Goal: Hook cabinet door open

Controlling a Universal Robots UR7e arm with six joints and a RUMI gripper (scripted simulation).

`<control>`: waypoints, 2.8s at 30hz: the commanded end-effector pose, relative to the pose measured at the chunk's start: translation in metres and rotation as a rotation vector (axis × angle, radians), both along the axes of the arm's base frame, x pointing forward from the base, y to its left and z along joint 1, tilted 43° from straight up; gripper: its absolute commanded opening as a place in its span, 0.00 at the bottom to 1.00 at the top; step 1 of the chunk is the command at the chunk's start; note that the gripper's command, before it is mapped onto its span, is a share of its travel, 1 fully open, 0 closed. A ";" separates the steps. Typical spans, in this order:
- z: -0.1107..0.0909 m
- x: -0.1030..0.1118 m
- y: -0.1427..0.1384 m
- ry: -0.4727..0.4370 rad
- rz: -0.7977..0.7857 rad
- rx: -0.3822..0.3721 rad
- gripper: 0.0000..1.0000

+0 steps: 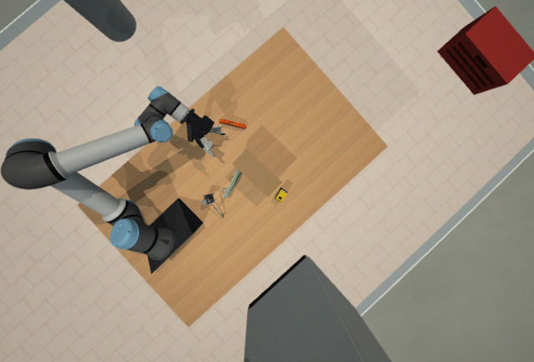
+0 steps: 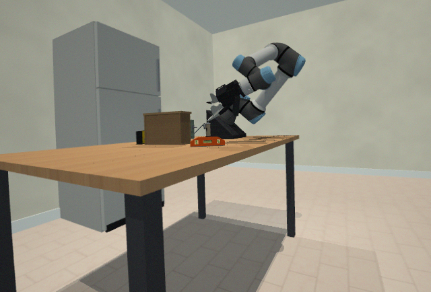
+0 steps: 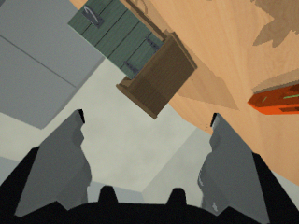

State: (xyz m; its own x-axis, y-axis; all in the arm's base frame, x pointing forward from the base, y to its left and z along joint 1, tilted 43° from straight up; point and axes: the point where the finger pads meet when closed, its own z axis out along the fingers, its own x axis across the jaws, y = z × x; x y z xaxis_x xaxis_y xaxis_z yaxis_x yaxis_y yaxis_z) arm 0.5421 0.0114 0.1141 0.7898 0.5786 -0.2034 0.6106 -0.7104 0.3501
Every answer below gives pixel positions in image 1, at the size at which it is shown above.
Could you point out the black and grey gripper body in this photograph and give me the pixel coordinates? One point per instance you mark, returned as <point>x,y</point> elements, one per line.
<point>204,123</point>

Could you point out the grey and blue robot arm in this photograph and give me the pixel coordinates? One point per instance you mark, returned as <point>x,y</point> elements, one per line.
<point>29,164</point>

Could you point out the yellow tape measure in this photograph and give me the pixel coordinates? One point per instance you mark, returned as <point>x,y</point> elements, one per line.
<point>280,195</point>

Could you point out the orange spirit level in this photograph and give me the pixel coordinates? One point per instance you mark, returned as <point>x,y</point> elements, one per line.
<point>240,125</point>

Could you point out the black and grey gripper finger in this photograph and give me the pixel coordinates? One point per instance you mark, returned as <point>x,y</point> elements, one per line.
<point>217,130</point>
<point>204,144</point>

